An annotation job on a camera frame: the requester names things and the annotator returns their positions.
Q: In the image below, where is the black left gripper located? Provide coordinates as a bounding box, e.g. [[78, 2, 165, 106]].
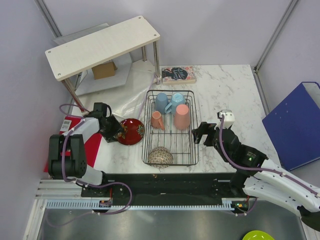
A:
[[99, 115, 125, 144]]

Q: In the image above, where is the pink tumbler cup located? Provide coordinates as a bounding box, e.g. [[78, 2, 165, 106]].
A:
[[173, 104, 191, 130]]

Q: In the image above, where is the red floral plate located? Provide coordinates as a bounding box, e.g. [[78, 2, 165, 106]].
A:
[[117, 118, 145, 146]]

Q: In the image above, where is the pink mug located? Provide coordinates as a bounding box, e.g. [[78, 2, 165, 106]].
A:
[[150, 111, 165, 131]]

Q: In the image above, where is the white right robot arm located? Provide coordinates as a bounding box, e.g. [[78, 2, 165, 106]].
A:
[[192, 122, 320, 231]]

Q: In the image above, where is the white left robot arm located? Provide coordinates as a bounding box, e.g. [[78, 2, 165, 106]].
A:
[[47, 102, 125, 197]]

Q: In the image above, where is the red folder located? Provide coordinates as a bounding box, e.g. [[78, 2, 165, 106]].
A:
[[44, 116, 102, 179]]

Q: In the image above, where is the patterned ceramic bowl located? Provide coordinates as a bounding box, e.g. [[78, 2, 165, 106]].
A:
[[147, 146, 174, 169]]

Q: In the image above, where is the light blue mug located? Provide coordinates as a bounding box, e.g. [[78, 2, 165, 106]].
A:
[[164, 92, 186, 115]]

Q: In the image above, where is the blue tumbler cup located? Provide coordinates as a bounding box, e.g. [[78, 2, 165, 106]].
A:
[[154, 92, 169, 115]]

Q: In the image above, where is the cardboard box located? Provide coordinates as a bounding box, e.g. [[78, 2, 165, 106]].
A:
[[91, 61, 118, 80]]

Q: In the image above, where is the floral cover book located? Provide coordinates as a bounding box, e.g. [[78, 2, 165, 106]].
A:
[[161, 66, 197, 85]]

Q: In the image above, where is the white wooden shelf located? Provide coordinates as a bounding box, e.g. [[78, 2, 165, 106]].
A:
[[45, 15, 162, 110]]

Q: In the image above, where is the blue binder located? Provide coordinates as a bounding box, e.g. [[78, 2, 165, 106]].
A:
[[262, 81, 320, 171]]

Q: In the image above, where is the green plate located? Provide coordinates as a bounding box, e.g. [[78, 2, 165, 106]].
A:
[[242, 230, 275, 240]]

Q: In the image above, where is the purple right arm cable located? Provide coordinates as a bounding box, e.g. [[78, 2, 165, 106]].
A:
[[218, 113, 320, 197]]

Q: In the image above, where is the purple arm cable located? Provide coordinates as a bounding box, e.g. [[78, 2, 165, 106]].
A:
[[218, 113, 320, 197], [58, 103, 91, 183]]

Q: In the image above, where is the black wire dish rack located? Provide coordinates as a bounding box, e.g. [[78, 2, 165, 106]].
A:
[[142, 89, 199, 167]]

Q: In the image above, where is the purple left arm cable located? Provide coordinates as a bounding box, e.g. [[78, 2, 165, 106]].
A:
[[58, 103, 91, 183]]

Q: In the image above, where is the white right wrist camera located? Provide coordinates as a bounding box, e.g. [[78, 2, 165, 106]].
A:
[[216, 109, 235, 129]]

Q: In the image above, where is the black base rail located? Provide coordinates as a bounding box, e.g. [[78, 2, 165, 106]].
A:
[[81, 172, 247, 205]]

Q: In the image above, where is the purple shelf cable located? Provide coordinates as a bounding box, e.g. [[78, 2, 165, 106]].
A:
[[136, 72, 162, 121]]

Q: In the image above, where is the white slotted cable duct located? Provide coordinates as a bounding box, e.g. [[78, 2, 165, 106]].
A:
[[45, 199, 247, 211]]

